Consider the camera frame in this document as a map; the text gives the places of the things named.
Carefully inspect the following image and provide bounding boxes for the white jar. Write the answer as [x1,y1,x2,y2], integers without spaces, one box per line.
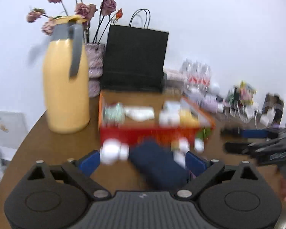
[100,139,130,165]

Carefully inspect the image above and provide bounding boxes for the navy blue pouch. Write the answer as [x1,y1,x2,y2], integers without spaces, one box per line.
[128,140,189,191]

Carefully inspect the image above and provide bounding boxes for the colourful snack bag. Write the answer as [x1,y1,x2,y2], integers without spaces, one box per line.
[236,81,256,105]

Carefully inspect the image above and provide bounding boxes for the lavender fluffy cloth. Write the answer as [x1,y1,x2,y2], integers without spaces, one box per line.
[200,95,224,114]

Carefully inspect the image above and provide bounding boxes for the red cardboard box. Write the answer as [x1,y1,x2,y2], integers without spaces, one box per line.
[99,90,215,146]

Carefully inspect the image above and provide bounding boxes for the white round speaker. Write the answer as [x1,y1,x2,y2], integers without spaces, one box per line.
[209,82,220,95]

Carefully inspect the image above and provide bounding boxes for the clear storage box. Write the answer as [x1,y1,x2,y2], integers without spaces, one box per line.
[164,69,186,95]

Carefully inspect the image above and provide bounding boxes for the water bottle middle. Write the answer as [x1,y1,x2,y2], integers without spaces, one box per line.
[191,61,201,87]

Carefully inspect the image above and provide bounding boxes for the water bottle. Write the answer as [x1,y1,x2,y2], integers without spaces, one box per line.
[191,61,201,87]
[201,64,212,90]
[180,59,192,88]

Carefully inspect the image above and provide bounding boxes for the water bottle right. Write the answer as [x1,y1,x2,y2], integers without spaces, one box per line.
[201,64,212,90]

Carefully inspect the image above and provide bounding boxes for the yellow thermos jug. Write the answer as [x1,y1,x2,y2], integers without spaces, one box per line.
[43,15,90,134]

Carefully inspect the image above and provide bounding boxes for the water bottle left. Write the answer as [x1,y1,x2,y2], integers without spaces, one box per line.
[180,59,192,88]

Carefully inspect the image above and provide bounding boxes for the pink patterned vase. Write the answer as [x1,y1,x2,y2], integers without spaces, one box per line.
[85,43,105,98]

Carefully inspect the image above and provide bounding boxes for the black paper bag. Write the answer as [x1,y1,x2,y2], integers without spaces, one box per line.
[100,9,169,93]

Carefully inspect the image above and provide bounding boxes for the dried pink flowers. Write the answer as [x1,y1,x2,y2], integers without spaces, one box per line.
[26,0,123,44]

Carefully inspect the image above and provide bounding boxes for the white charger cables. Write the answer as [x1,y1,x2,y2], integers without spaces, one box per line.
[231,100,272,127]

